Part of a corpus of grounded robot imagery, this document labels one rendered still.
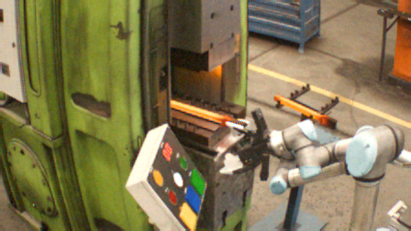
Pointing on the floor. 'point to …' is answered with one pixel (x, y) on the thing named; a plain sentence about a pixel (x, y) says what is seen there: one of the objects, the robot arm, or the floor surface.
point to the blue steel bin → (286, 19)
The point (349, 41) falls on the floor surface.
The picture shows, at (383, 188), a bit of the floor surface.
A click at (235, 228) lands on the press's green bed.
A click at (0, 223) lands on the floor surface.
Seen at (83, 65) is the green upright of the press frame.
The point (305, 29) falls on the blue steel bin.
